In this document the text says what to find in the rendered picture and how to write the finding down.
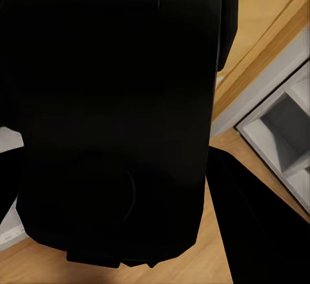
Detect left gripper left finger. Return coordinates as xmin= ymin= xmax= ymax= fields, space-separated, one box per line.
xmin=0 ymin=147 xmax=26 ymax=223

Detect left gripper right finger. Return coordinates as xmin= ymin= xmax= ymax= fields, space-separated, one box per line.
xmin=206 ymin=146 xmax=310 ymax=284

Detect digital camera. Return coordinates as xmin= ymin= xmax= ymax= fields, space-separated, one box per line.
xmin=0 ymin=0 xmax=238 ymax=269

